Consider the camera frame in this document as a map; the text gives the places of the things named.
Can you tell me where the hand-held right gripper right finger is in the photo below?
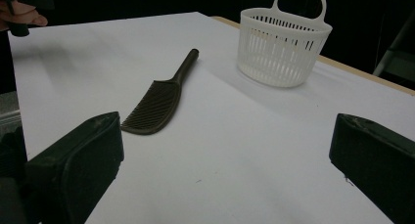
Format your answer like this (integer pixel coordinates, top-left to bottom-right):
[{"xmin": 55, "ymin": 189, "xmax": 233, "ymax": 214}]
[{"xmin": 328, "ymin": 112, "xmax": 415, "ymax": 224}]

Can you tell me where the white table cover sheet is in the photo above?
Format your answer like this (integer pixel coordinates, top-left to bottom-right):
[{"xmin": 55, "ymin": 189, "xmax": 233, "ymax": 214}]
[{"xmin": 8, "ymin": 11, "xmax": 415, "ymax": 224}]

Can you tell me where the dark brown comb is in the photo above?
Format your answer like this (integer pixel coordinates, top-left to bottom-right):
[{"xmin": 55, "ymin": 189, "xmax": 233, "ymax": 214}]
[{"xmin": 120, "ymin": 48, "xmax": 201, "ymax": 136}]

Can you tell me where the white slotted plastic basket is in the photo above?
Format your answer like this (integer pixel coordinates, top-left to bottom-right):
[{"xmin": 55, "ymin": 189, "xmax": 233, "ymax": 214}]
[{"xmin": 236, "ymin": 0, "xmax": 334, "ymax": 89}]

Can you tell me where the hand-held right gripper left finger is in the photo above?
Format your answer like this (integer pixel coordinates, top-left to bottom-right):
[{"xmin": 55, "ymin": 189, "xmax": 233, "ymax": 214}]
[{"xmin": 23, "ymin": 111, "xmax": 125, "ymax": 224}]

